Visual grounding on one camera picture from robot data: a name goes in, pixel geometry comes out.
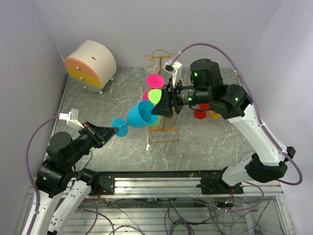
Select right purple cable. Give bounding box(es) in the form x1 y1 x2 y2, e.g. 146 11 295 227
172 43 303 186

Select purple cable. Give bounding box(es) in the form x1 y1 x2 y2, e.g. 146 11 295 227
172 43 303 186
26 116 61 233

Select red plastic wine glass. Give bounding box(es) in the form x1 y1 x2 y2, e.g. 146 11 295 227
193 104 210 119

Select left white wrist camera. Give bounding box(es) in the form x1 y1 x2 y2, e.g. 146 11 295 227
59 109 84 131

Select clear wine glass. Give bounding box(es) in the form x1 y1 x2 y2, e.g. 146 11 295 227
144 63 160 74

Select tangled cables under frame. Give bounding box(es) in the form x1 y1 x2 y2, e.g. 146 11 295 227
73 193 289 235

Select green plastic wine glass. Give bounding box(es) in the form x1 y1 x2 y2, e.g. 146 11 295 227
148 89 161 127

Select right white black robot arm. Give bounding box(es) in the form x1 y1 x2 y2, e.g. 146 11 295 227
151 59 295 194

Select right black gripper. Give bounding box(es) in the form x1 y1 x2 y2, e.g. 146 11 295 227
152 76 212 117

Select orange plastic wine glass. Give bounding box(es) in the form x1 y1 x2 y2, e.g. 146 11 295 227
208 110 221 119

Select aluminium rail frame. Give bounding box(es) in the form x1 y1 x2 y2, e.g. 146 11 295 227
24 175 294 235

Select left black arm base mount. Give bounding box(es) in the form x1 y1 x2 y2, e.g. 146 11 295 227
94 175 115 195

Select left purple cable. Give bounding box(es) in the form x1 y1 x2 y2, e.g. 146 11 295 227
26 116 61 233

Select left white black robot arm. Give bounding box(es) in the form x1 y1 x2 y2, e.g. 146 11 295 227
22 121 118 235

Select white semicircular drawer cabinet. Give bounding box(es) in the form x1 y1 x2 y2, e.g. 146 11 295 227
64 40 117 94

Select pink plastic wine glass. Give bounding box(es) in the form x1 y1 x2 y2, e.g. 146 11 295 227
142 74 165 100

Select gold wire wine glass rack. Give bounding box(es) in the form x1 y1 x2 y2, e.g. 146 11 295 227
145 49 179 144

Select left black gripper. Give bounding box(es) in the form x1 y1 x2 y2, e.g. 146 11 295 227
65 119 118 166

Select blue plastic wine glass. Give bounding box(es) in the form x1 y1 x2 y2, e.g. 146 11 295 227
111 100 158 137

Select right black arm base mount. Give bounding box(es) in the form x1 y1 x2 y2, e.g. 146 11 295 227
196 170 244 195

